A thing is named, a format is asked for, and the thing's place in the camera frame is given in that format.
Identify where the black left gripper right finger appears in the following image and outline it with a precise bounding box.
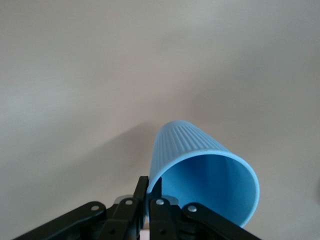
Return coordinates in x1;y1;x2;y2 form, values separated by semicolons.
149;177;261;240

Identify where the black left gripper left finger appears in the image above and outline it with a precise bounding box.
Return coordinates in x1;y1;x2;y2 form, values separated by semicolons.
12;176;150;240

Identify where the blue ribbed plastic cup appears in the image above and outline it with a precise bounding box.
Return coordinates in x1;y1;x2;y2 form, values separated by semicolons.
146;119;261;229

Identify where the brown table cover sheet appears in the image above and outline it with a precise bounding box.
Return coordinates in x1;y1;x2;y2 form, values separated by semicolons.
0;0;320;240

